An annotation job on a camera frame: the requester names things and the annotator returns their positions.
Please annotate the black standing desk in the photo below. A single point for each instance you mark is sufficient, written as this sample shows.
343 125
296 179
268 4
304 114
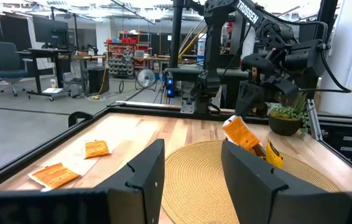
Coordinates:
54 62

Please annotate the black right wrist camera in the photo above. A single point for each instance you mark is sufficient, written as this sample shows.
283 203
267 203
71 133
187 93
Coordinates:
306 59

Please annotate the white square column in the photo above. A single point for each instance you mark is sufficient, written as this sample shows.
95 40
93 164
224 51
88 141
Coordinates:
103 37

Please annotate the red parts shelf rack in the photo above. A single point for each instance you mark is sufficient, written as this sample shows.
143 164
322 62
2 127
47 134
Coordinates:
123 59

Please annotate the black aluminium rig frame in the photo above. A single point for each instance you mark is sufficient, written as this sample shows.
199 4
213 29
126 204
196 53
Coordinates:
39 149

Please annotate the grey office chair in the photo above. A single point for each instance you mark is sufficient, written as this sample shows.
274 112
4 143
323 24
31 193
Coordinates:
6 62

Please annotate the white floor fan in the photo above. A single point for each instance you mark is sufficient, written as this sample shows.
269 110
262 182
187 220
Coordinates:
145 78

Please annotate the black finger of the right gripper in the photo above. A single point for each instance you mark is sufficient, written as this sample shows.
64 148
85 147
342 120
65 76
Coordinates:
250 99
285 91

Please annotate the black device blue lights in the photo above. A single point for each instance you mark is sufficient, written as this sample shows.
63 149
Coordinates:
170 85

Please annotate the brown wooden tea organizer box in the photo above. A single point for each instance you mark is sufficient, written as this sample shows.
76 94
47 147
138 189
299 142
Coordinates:
258 151

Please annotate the round woven straw placemat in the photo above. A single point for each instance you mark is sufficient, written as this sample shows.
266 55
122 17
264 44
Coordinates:
194 186

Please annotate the bright orange tea sachet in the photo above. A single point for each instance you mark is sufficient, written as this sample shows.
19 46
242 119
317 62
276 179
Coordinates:
96 149
53 175
239 133

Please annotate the black monitor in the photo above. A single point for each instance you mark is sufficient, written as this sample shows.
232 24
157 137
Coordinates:
51 31

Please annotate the small potted green plant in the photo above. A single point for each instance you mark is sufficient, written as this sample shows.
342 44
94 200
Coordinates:
285 123

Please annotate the blue white banner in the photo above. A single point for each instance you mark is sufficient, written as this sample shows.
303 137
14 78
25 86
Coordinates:
201 49

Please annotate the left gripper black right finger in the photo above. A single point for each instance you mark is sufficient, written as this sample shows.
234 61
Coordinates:
250 186

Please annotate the black box cabinet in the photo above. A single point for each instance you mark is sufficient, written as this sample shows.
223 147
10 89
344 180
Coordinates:
98 80

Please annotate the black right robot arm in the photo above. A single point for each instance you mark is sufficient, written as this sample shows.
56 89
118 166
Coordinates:
269 31

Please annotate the white curtain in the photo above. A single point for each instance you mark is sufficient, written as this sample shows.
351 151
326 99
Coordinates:
347 62

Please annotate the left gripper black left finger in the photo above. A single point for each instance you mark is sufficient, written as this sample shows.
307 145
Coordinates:
145 180

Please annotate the black drawer cabinet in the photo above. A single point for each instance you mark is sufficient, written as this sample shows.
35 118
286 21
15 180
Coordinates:
347 140

